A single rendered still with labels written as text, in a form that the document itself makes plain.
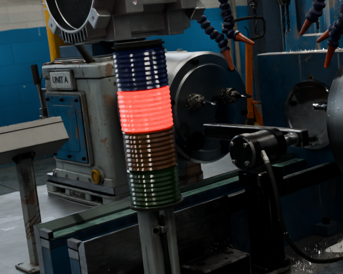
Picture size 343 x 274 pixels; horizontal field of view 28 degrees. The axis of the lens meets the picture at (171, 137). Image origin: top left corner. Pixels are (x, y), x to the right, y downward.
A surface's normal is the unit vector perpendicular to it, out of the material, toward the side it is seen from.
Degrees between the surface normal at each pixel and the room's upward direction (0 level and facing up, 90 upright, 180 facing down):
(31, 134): 61
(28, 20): 90
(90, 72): 90
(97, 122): 89
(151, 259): 90
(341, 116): 81
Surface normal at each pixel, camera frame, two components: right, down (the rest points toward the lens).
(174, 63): -0.50, -0.73
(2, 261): -0.11, -0.98
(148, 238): -0.78, 0.19
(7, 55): 0.58, 0.07
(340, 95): -0.75, -0.23
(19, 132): 0.49, -0.42
